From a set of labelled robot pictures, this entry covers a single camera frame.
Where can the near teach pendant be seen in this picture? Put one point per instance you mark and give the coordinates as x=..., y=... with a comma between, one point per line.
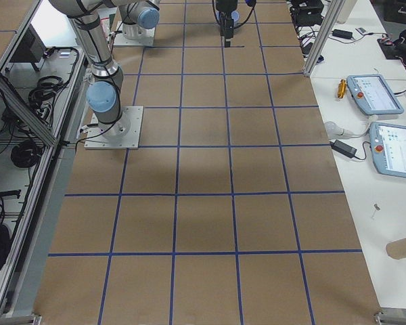
x=388, y=148

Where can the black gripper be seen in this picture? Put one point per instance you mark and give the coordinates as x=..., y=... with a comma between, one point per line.
x=224, y=7

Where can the far teach pendant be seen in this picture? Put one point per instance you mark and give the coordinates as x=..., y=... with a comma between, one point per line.
x=372, y=95

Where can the aluminium frame post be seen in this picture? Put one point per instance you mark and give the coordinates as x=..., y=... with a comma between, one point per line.
x=334, y=9

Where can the black power adapter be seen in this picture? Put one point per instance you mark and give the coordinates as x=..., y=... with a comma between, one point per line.
x=343, y=148

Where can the teach pendant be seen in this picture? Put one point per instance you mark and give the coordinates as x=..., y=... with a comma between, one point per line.
x=372, y=95
x=388, y=148

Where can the white light bulb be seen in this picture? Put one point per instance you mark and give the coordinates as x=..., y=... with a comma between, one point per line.
x=336, y=132

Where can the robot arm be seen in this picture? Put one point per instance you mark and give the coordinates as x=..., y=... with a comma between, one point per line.
x=103, y=95
x=146, y=15

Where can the cardboard tube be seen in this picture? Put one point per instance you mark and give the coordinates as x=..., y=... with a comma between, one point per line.
x=397, y=249

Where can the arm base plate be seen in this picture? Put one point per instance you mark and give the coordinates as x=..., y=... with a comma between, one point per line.
x=124, y=134
x=132, y=35

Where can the gold metal cylinder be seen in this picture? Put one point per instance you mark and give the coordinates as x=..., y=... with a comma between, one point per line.
x=341, y=90

